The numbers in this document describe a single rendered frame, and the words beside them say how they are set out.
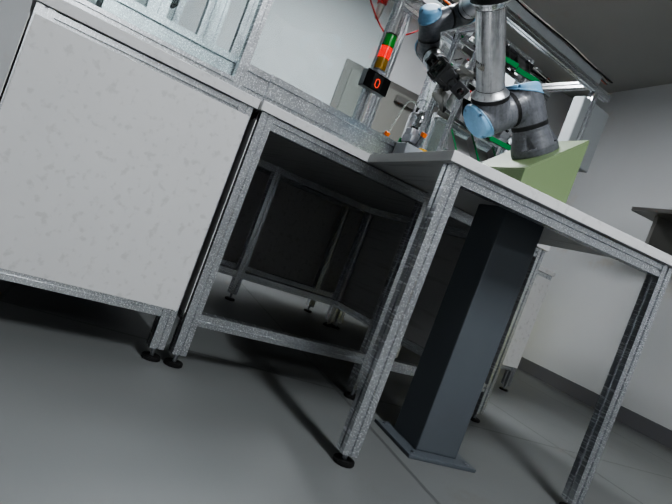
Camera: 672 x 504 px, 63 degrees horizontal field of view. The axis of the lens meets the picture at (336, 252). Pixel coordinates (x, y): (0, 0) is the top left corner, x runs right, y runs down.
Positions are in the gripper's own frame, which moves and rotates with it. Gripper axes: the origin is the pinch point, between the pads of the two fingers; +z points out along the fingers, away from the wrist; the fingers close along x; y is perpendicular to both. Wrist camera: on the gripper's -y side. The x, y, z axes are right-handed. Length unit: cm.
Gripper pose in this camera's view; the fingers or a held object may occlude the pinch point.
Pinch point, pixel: (462, 96)
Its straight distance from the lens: 185.8
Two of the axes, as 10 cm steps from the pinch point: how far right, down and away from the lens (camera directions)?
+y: -7.3, -3.7, -5.7
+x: 6.5, -6.2, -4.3
